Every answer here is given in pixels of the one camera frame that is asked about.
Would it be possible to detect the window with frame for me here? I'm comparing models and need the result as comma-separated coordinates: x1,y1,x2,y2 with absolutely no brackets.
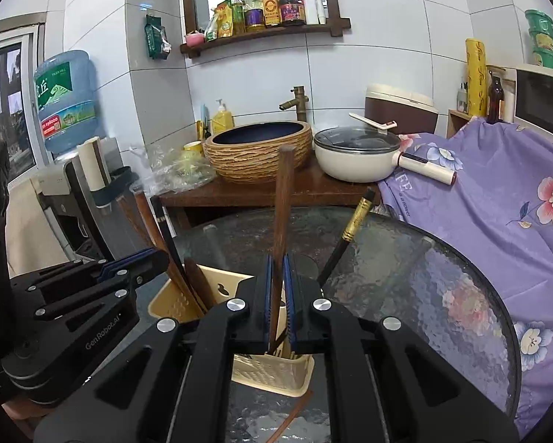
0,32,44,185

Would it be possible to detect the beige perforated utensil holder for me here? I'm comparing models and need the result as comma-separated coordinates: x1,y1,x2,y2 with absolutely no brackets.
147,264,316,398

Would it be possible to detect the yellow soap pump bottle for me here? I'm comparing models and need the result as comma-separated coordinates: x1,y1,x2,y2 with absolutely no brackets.
211,99,235,135

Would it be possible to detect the small wooden box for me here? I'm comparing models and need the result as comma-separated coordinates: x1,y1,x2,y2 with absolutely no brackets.
447,109,473,138

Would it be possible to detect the brass faucet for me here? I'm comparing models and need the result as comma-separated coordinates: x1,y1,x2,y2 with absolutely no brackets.
279,86,310,123

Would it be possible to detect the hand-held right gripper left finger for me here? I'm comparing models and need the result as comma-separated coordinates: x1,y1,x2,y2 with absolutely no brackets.
31,251,274,443

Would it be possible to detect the bottle with orange label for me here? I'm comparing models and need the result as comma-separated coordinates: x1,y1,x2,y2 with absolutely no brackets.
262,0,281,28

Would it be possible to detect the dark soy sauce bottle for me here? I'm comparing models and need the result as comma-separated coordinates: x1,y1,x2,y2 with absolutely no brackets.
277,0,305,27

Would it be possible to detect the white microwave oven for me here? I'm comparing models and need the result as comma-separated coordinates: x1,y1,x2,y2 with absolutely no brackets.
512,67,553,139

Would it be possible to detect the bottle with purple label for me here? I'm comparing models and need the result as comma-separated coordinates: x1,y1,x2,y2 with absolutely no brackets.
244,0,265,32

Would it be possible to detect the water dispenser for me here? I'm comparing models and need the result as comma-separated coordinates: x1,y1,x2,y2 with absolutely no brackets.
36,154,139,264

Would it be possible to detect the brown wooden spoon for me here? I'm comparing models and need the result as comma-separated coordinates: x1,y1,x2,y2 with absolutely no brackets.
184,257,215,312

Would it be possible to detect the brown glass bottle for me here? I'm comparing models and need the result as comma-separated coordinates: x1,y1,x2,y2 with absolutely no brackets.
487,70,505,123

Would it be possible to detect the black chopstick gold band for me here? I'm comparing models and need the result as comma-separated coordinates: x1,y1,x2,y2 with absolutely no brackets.
149,194,198,296
315,188,376,287

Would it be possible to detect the purple floral cloth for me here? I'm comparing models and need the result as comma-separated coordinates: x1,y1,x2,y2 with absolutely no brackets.
378,117,553,439

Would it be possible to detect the white pan with glass lid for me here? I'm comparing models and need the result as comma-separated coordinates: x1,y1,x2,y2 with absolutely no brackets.
313,126,457,186

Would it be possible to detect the brown and white rice cooker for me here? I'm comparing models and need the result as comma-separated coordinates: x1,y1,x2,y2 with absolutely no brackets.
365,84,440,137

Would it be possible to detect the dark teal cup holder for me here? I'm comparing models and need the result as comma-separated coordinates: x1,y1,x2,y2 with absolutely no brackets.
94,166,134,208

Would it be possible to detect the stack of green cups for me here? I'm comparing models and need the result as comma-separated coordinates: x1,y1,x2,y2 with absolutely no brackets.
525,8,553,71

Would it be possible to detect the clear plastic bag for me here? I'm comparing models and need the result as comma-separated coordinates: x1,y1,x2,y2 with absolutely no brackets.
131,145,217,195

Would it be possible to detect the white rice paddle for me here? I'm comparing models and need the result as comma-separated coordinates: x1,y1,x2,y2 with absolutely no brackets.
349,112,397,131

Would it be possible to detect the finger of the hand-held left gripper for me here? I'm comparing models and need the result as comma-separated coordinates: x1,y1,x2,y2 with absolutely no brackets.
33,253,171,329
10,247,160,295

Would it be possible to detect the yellow wrap roll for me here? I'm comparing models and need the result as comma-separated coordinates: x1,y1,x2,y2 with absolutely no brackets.
465,38,489,118

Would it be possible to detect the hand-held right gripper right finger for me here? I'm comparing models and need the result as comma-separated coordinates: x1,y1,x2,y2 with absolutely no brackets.
283,253,522,443

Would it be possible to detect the blue water jug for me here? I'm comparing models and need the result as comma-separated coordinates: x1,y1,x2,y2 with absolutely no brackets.
33,50,99,153

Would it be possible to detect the woven pattern sink basin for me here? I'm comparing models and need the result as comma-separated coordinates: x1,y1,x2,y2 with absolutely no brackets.
203,121,313,184

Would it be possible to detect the yellow seasoning packet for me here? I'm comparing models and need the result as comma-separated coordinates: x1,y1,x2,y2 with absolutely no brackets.
215,0,235,38

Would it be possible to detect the wooden wall shelf with mirror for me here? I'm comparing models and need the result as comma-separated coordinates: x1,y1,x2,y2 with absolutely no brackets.
175,0,352,58

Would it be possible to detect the green packet on wall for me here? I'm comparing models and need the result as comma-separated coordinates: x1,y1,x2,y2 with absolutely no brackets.
144,11,172,61

